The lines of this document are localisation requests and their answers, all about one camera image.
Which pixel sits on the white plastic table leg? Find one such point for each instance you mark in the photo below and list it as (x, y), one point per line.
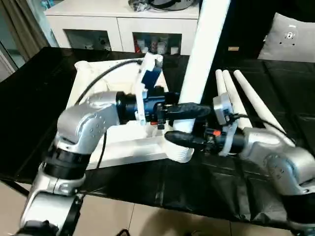
(256, 98)
(206, 49)
(219, 81)
(235, 98)

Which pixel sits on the white glass-door cabinet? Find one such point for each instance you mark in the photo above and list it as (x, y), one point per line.
(98, 19)

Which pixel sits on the white plastic table top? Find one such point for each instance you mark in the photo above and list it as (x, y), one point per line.
(123, 147)

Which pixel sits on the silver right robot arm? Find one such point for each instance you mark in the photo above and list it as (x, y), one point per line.
(278, 152)

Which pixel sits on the brown curtain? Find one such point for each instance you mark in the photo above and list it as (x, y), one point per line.
(19, 32)

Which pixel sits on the grey pillow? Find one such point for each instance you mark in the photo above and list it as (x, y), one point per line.
(290, 37)

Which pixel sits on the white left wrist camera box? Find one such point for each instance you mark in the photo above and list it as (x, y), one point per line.
(147, 73)

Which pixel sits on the black mat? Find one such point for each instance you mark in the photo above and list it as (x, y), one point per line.
(37, 110)

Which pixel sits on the black case with gold label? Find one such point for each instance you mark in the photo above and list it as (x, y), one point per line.
(243, 24)

